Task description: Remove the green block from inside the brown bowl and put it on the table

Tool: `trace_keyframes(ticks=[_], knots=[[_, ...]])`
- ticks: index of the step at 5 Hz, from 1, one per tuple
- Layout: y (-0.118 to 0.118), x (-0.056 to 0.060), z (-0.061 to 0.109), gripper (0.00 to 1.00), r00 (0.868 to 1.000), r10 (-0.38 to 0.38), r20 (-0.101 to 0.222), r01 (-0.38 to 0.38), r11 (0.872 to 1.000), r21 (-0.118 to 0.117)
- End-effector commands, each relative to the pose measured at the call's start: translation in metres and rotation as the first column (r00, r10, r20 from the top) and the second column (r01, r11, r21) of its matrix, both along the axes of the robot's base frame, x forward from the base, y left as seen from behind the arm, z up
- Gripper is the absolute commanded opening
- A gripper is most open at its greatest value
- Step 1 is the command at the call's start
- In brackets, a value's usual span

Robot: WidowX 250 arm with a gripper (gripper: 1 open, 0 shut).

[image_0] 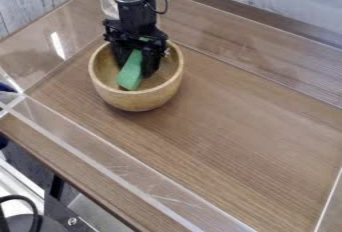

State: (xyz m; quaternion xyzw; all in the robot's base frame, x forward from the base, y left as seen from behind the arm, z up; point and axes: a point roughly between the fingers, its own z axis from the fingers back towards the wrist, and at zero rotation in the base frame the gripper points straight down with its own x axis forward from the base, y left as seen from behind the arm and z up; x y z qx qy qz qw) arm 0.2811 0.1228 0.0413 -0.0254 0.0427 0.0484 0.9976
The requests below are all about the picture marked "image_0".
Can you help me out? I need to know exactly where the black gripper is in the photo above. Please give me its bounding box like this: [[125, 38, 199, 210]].
[[103, 0, 168, 78]]

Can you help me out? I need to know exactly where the green rectangular block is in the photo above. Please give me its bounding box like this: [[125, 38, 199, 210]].
[[116, 49, 143, 91]]

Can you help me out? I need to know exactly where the brown wooden bowl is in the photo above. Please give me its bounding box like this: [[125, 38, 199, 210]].
[[88, 41, 184, 112]]

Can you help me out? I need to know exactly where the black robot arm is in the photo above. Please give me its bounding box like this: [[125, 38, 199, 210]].
[[103, 0, 168, 78]]

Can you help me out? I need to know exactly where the black table leg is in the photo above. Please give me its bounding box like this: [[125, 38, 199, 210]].
[[49, 175, 65, 201]]

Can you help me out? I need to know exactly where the clear acrylic corner bracket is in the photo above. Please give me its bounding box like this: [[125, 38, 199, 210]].
[[100, 0, 119, 20]]

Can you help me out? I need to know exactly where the grey metal base plate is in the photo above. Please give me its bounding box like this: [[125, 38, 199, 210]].
[[41, 192, 135, 232]]

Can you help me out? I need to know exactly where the black cable loop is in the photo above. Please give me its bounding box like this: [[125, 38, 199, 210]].
[[0, 194, 43, 232]]

